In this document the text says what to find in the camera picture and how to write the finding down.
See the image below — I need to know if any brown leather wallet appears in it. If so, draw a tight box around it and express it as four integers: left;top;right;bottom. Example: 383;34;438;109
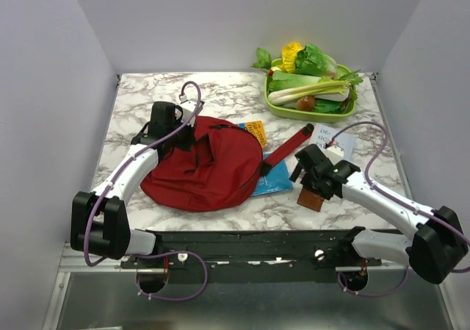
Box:
297;188;324;212

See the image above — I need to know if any red student backpack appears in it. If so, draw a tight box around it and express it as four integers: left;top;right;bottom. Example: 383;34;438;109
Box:
140;116;314;212

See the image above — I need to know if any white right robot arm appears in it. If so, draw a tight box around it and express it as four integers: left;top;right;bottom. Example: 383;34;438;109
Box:
291;144;469;284

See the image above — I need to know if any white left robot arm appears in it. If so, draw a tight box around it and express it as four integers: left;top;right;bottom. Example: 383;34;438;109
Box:
70;100;203;268

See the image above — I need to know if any blue paperback book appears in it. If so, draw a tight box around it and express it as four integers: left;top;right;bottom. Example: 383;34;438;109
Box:
250;159;293;197

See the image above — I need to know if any flower cover Designer Fate book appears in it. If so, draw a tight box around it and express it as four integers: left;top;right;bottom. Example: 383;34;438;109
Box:
308;123;357;161

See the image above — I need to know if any brown mushroom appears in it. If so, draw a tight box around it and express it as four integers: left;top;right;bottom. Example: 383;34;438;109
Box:
295;96;316;112

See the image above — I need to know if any orange treehouse storybook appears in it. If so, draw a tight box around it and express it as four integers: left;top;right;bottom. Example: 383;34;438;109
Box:
238;121;267;148

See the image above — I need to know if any green plastic tray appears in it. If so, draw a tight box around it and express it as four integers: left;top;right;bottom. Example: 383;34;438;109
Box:
264;60;363;123

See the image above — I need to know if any green white leek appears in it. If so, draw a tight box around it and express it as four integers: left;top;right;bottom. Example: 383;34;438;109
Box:
267;80;352;105

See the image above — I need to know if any green lettuce head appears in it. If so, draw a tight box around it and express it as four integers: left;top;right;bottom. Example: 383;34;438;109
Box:
294;43;337;78

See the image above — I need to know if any yellow artificial flower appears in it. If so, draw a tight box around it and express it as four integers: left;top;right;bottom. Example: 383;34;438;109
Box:
274;42;303;73

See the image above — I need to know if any green leaf sprig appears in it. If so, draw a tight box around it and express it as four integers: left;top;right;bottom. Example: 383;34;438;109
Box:
251;47;272;70

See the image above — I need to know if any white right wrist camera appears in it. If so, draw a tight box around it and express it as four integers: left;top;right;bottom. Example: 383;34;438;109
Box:
324;145;344;165

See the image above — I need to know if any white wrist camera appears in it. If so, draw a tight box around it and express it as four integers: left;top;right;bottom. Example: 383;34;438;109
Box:
324;145;344;165
176;100;204;127

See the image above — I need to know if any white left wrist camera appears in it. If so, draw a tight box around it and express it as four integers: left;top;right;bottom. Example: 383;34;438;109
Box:
176;100;204;127

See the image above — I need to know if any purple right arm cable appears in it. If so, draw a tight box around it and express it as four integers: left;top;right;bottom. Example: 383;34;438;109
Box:
328;121;470;298

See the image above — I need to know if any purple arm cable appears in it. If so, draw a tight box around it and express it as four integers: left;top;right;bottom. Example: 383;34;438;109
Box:
328;121;470;298
83;81;209;302

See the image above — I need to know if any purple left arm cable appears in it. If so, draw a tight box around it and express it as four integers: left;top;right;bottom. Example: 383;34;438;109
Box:
83;81;209;302

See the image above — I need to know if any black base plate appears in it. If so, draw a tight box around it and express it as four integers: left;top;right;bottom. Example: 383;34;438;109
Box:
121;227;388;293

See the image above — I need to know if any aluminium rail frame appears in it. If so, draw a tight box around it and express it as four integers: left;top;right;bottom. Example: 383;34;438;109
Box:
44;232;456;329

